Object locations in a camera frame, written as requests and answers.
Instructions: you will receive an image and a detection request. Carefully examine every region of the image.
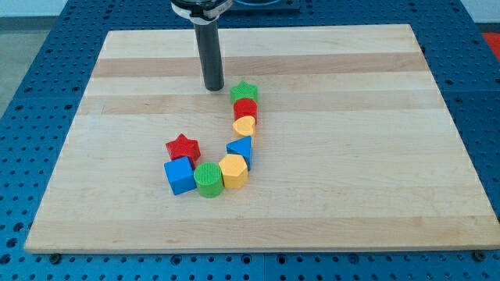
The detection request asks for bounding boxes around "green star block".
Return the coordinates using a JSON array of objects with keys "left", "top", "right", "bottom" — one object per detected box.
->
[{"left": 230, "top": 80, "right": 259, "bottom": 105}]

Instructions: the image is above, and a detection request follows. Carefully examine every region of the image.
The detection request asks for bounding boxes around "red star block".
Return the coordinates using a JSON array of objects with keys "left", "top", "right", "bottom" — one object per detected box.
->
[{"left": 166, "top": 133, "right": 201, "bottom": 169}]

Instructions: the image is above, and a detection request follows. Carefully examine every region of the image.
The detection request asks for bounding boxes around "blue triangle block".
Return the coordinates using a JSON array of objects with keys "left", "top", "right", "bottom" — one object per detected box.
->
[{"left": 226, "top": 136, "right": 252, "bottom": 170}]

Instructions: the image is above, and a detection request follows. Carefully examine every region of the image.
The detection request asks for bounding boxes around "yellow heart block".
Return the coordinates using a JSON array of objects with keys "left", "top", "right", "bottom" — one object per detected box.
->
[{"left": 232, "top": 116, "right": 255, "bottom": 137}]

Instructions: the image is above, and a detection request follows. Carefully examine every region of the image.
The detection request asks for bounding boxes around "yellow hexagon block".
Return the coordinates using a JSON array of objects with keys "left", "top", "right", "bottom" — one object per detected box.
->
[{"left": 219, "top": 154, "right": 248, "bottom": 189}]

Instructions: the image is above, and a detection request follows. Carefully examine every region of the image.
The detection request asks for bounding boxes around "red cylinder block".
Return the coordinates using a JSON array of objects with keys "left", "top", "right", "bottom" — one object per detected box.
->
[{"left": 233, "top": 98, "right": 258, "bottom": 123}]

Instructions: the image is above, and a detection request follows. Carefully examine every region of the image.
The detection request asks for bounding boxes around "green cylinder block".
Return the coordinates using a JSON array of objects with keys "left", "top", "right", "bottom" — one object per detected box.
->
[{"left": 194, "top": 162, "right": 224, "bottom": 198}]

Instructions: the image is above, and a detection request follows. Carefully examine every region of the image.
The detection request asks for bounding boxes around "blue cube block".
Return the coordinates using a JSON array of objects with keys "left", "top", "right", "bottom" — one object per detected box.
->
[{"left": 164, "top": 156, "right": 196, "bottom": 195}]

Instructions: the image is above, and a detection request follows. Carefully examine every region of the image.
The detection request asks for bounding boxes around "light wooden board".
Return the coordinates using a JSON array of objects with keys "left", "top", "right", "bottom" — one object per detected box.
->
[{"left": 25, "top": 24, "right": 499, "bottom": 254}]

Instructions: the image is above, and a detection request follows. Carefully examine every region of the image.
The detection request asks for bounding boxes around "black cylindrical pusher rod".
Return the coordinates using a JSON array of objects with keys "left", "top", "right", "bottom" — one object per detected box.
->
[{"left": 195, "top": 20, "right": 224, "bottom": 91}]

